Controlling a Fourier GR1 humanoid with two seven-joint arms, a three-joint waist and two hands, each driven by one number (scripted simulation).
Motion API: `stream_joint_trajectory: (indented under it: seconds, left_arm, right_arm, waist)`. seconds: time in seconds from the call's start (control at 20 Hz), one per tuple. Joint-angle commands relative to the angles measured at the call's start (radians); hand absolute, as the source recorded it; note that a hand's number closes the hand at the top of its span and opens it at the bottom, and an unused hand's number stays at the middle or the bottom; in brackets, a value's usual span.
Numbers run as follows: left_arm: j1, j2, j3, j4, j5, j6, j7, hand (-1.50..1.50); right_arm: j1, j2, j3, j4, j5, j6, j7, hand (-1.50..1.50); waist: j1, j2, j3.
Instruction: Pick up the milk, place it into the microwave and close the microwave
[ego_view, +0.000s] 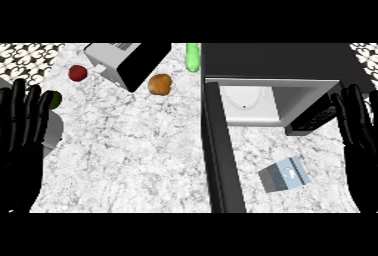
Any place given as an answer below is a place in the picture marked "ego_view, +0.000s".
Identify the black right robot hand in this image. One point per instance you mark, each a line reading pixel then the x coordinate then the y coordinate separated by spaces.
pixel 364 160

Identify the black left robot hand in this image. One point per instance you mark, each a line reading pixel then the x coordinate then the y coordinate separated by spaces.
pixel 19 150

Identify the dark grey microwave door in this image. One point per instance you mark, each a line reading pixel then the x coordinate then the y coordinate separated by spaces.
pixel 222 150

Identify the dark grey microwave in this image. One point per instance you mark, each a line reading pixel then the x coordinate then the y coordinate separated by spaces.
pixel 275 61

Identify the dark green round fruit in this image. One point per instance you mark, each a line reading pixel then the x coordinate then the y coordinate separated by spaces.
pixel 58 100

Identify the red tomato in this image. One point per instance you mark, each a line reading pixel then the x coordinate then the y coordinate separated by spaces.
pixel 77 73

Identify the brown potato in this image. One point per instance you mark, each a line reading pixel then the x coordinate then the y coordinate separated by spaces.
pixel 160 84

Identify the white and black toaster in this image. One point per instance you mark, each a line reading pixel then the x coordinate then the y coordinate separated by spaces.
pixel 133 63

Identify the green cucumber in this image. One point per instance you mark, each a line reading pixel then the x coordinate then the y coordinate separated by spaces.
pixel 192 58

